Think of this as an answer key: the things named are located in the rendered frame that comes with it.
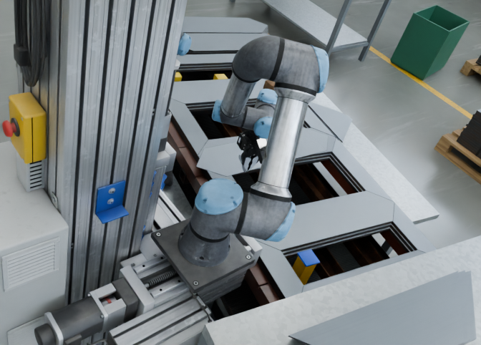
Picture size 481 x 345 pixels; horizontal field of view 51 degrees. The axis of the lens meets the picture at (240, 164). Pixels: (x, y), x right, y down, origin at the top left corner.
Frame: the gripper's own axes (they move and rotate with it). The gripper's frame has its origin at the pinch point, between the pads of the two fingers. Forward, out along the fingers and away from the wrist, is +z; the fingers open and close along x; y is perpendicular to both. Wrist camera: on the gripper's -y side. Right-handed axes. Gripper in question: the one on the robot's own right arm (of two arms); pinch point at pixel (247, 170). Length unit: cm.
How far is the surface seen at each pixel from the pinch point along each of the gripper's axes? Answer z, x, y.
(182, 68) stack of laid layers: 8, -10, 86
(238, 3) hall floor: 93, -202, 340
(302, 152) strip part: 5.9, -37.0, 10.7
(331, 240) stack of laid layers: 7.3, -20.3, -36.2
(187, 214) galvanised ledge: 23.1, 19.9, 3.1
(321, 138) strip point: 6, -54, 18
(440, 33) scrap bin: 41, -334, 177
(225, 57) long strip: 6, -38, 92
